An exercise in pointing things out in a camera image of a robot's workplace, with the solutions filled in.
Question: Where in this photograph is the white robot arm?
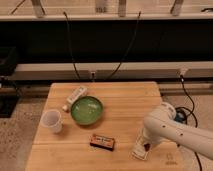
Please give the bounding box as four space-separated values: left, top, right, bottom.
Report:
142 102 213 160

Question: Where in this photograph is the white rectangular bar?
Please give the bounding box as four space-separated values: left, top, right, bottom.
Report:
67 86 88 104

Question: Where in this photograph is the green bowl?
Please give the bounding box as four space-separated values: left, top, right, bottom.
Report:
70 96 103 125

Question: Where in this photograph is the small white cube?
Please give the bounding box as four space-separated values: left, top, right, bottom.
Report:
62 105 68 112

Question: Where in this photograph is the orange and black box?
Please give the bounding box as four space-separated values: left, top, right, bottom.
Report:
90 134 115 151

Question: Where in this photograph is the translucent plastic cup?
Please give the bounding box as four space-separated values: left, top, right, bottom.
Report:
40 109 62 133

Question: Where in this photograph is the white wall plug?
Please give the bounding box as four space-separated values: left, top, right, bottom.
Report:
89 71 96 81

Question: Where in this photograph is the right black hanging cable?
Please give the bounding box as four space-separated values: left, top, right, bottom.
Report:
105 11 142 81

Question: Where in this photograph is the black hanging cable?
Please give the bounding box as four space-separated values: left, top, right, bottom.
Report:
105 11 142 81
62 11 82 81

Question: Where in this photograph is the left black hanging cable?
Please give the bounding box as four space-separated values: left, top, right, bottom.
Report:
62 11 82 81

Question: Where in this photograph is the black power cable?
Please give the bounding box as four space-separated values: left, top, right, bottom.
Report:
173 74 203 171

